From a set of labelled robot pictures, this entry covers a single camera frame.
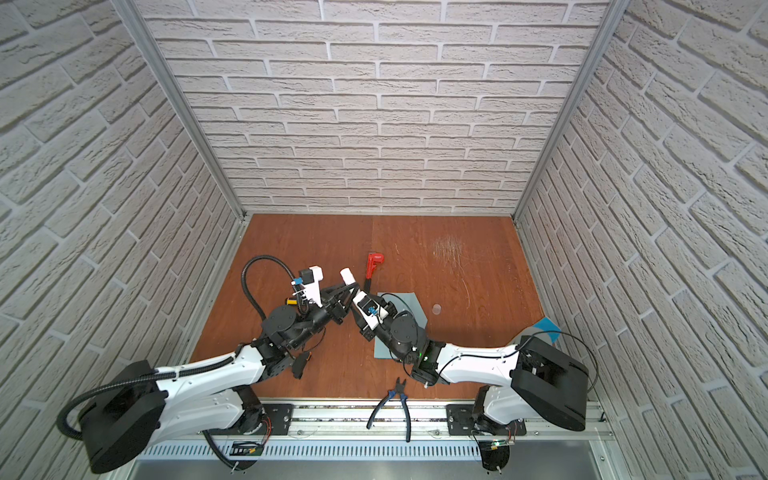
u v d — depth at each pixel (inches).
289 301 36.3
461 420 29.1
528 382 17.0
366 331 25.8
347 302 27.4
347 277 27.9
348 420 29.7
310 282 25.6
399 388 31.0
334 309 25.7
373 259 40.9
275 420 28.7
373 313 23.9
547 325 35.3
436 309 37.0
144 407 16.2
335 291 27.6
